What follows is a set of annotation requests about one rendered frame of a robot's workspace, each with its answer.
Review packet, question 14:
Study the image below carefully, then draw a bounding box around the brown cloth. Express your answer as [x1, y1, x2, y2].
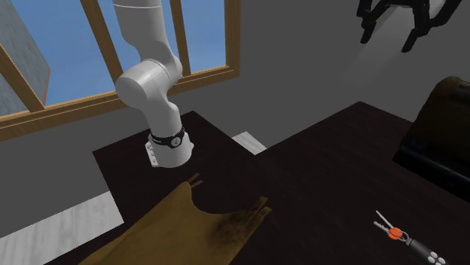
[78, 172, 273, 265]

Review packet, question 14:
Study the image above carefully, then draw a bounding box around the dark robot stand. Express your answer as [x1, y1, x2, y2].
[92, 110, 258, 226]

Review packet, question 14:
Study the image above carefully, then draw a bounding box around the wooden framed window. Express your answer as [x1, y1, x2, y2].
[0, 0, 242, 142]

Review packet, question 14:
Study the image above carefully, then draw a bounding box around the dark brown armchair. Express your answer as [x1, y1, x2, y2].
[392, 75, 470, 203]

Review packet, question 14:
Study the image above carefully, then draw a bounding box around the black chair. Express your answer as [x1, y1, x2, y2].
[356, 0, 463, 53]

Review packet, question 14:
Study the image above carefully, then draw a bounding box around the key ring with black fob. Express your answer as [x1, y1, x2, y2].
[373, 210, 450, 265]

